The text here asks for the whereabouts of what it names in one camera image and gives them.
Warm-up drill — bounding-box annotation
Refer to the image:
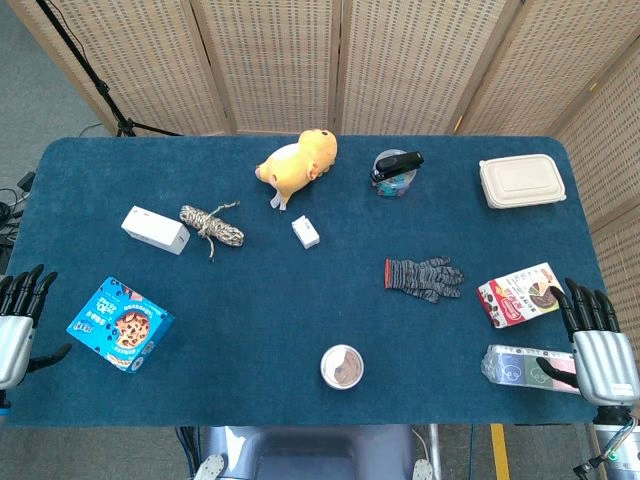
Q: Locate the clear plastic jar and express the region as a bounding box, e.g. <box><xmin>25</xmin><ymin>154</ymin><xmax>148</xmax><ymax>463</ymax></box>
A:
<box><xmin>370</xmin><ymin>149</ymin><xmax>419</xmax><ymax>199</ymax></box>

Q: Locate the woven wooden folding screen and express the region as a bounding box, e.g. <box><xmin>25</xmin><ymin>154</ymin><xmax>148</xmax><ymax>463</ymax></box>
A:
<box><xmin>4</xmin><ymin>0</ymin><xmax>640</xmax><ymax>331</ymax></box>

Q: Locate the yellow plush animal toy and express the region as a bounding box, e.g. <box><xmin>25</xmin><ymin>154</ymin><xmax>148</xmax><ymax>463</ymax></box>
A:
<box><xmin>254</xmin><ymin>128</ymin><xmax>339</xmax><ymax>212</ymax></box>

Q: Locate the beige lidded lunch box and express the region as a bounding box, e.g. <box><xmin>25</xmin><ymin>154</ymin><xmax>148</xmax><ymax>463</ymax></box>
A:
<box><xmin>478</xmin><ymin>153</ymin><xmax>568</xmax><ymax>210</ymax></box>

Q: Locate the large white carton box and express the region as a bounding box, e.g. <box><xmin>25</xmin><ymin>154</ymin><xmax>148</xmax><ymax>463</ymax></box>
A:
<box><xmin>120</xmin><ymin>205</ymin><xmax>192</xmax><ymax>256</ymax></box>

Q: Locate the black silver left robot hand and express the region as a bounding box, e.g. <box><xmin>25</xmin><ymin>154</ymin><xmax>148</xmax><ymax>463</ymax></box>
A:
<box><xmin>0</xmin><ymin>264</ymin><xmax>74</xmax><ymax>393</ymax></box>

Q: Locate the plastic wrapped tissue pack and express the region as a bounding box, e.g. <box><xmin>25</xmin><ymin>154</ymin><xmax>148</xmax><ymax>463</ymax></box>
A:
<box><xmin>480</xmin><ymin>343</ymin><xmax>581</xmax><ymax>392</ymax></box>

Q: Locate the red white snack box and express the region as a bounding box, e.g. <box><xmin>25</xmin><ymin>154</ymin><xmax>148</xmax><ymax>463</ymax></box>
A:
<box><xmin>476</xmin><ymin>262</ymin><xmax>567</xmax><ymax>330</ymax></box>

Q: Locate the black stapler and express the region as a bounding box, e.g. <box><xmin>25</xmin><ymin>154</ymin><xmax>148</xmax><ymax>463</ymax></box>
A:
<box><xmin>369</xmin><ymin>151</ymin><xmax>425</xmax><ymax>181</ymax></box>

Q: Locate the coloured wrist wire bundle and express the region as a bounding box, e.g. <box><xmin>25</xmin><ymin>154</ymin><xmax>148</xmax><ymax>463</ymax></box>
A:
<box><xmin>601</xmin><ymin>413</ymin><xmax>640</xmax><ymax>457</ymax></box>

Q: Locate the blue table cloth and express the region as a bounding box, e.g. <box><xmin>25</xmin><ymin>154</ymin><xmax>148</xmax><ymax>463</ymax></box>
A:
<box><xmin>3</xmin><ymin>135</ymin><xmax>615</xmax><ymax>428</ymax></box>

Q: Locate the black tripod stand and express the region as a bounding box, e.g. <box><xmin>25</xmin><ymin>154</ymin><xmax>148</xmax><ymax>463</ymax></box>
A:
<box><xmin>34</xmin><ymin>0</ymin><xmax>182</xmax><ymax>138</ymax></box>

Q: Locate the grey blue robot torso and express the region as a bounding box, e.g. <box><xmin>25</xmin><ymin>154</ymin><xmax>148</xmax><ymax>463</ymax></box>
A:
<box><xmin>192</xmin><ymin>424</ymin><xmax>437</xmax><ymax>480</ymax></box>

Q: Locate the blue cookie box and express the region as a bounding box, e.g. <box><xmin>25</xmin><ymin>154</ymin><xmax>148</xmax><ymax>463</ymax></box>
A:
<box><xmin>65</xmin><ymin>276</ymin><xmax>176</xmax><ymax>374</ymax></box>

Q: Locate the camouflage rope bundle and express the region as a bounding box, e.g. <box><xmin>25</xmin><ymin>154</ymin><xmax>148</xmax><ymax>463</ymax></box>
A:
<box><xmin>179</xmin><ymin>200</ymin><xmax>246</xmax><ymax>262</ymax></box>

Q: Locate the grey glove with red cuff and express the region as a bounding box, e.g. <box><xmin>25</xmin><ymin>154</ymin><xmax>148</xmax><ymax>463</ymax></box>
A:
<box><xmin>383</xmin><ymin>256</ymin><xmax>466</xmax><ymax>305</ymax></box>

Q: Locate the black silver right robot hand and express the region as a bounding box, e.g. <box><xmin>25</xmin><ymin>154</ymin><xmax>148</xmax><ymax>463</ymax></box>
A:
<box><xmin>535</xmin><ymin>277</ymin><xmax>640</xmax><ymax>408</ymax></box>

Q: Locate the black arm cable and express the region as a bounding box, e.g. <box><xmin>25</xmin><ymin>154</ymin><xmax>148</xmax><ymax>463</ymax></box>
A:
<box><xmin>573</xmin><ymin>451</ymin><xmax>607</xmax><ymax>480</ymax></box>

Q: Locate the brown rubber band jar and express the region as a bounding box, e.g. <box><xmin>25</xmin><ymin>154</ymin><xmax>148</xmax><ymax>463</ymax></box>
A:
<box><xmin>319</xmin><ymin>343</ymin><xmax>365</xmax><ymax>391</ymax></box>

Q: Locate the small white carton box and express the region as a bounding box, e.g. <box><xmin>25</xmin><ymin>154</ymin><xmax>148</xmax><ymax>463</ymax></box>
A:
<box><xmin>291</xmin><ymin>215</ymin><xmax>322</xmax><ymax>250</ymax></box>

